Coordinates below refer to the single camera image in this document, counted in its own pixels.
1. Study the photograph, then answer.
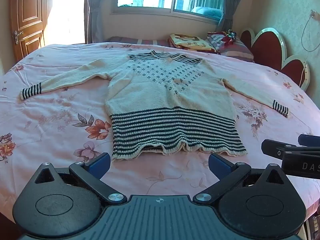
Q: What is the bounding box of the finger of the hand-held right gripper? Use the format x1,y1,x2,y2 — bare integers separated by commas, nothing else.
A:
261,139,320,160
297,134,320,147

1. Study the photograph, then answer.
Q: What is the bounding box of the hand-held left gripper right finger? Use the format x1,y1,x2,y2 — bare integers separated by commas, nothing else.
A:
194,153,288,204

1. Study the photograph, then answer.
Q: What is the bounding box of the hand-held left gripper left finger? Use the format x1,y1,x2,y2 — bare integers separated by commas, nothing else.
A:
33,152,127,204

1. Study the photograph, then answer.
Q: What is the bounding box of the cream striped knit sweater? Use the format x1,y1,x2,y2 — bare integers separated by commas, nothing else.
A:
19,51,289,162

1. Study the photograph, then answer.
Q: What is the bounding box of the pink floral bed sheet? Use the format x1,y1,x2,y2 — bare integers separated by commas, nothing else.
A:
0,42,320,220

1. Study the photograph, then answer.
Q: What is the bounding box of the red scalloped headboard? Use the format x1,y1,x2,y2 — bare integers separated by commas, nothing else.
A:
240,27,311,92

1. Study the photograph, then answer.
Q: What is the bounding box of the striped pillow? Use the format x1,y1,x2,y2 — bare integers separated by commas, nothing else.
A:
220,36,256,63

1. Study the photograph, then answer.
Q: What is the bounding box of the shiny multicoloured bundle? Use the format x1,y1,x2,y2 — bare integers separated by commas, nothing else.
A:
223,30,237,43

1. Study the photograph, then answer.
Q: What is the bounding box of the plaid cloth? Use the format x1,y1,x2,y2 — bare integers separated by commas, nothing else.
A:
207,32,227,54

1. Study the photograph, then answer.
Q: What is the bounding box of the folded printed blanket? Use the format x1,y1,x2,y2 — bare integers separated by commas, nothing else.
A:
167,33,217,53

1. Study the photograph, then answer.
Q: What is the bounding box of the grey curtain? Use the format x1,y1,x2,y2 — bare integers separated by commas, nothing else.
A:
85,0,107,44
190,0,235,33

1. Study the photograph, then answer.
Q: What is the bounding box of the teal blanket outside window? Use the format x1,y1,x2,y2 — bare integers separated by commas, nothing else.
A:
191,6,223,19

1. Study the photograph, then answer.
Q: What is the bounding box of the brown wooden door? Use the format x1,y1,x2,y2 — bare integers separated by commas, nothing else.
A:
9,0,49,63

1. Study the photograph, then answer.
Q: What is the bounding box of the white wall cable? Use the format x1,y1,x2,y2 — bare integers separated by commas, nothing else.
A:
301,9,320,53

